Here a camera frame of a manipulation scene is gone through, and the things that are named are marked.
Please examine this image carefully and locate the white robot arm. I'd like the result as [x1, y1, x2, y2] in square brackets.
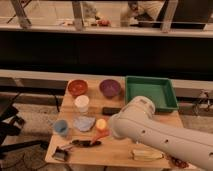
[108, 96, 213, 171]

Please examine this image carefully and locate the purple bowl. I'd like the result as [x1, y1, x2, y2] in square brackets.
[99, 79, 121, 98]

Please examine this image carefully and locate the red bowl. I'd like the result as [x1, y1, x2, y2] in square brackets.
[68, 79, 88, 97]

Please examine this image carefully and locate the black rectangular block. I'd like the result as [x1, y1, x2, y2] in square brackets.
[102, 107, 120, 116]

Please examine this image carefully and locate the white cup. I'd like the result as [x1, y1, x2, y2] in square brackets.
[74, 95, 89, 113]

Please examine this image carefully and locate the orange yellow fruit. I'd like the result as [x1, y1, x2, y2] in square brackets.
[95, 119, 107, 131]

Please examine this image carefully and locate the light blue crumpled cloth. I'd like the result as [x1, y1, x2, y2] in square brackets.
[73, 116, 96, 132]

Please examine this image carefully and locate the green plastic tray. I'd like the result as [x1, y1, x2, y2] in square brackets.
[125, 76, 178, 113]

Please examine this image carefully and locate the blue cup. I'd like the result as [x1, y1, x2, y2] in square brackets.
[53, 120, 69, 137]

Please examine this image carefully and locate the bunch of red grapes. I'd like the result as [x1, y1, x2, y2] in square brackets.
[169, 156, 188, 168]

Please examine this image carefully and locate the black chair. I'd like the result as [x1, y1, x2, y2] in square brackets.
[0, 95, 49, 159]

